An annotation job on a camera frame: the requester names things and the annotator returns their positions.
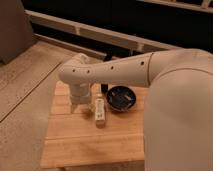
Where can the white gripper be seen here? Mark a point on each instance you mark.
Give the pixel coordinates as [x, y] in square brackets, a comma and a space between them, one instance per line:
[80, 94]

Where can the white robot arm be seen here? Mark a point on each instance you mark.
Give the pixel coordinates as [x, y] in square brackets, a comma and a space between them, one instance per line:
[178, 109]

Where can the white cup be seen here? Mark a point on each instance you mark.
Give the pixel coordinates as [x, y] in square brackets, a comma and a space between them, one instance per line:
[87, 108]

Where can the white remote controller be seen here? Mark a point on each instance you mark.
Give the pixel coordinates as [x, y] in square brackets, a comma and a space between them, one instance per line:
[100, 110]

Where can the black bowl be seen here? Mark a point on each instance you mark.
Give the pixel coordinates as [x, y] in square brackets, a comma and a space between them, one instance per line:
[121, 98]

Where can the wooden slatted table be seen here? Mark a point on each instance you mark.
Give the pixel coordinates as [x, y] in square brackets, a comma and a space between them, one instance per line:
[74, 139]

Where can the brown couch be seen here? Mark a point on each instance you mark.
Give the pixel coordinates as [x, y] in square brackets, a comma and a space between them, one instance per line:
[16, 33]

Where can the white shelf rail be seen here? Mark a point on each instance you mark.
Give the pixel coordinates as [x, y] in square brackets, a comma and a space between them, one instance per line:
[99, 34]

